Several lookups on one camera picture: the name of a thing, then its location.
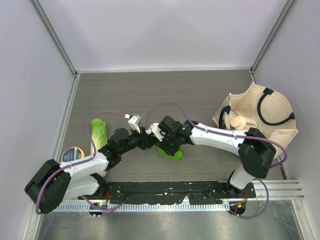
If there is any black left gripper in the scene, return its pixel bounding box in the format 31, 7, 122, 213
119, 125, 158, 155

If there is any green paper box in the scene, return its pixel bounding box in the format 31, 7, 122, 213
156, 146, 185, 163

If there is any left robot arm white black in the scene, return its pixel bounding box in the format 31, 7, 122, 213
24, 127, 163, 215

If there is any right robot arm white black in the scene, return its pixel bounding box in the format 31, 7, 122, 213
149, 115, 276, 198

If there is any napa cabbage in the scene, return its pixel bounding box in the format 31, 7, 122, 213
89, 118, 109, 177

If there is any beige cap bottle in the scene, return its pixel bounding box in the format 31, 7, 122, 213
230, 116, 246, 130

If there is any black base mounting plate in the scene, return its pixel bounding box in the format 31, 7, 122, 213
77, 180, 256, 206

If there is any round blue yellow tin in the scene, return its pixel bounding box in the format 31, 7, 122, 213
61, 146, 86, 162

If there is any beige canvas tote bag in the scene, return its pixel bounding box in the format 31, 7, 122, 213
212, 83, 298, 148

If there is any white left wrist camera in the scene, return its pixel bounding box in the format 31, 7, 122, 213
124, 114, 142, 133

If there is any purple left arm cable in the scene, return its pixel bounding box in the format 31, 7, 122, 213
35, 111, 128, 230

